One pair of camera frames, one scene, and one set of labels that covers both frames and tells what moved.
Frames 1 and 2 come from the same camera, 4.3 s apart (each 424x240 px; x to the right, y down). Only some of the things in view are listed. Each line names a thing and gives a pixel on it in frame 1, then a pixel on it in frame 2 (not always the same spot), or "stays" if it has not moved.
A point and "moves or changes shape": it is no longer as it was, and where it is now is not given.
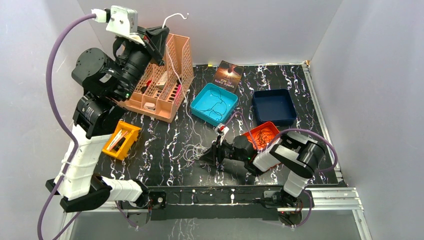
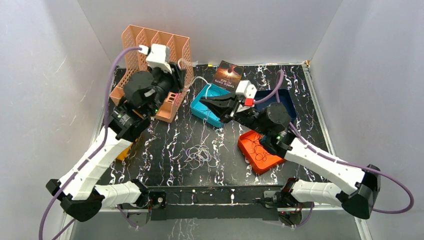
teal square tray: [214, 104] stays
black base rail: [183, 202] stays
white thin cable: [196, 151] to [207, 92]
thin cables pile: [192, 152] moves or changes shape
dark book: [228, 76] stays
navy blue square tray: [276, 106] stays
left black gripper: [147, 46] to [178, 77]
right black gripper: [210, 157] to [224, 104]
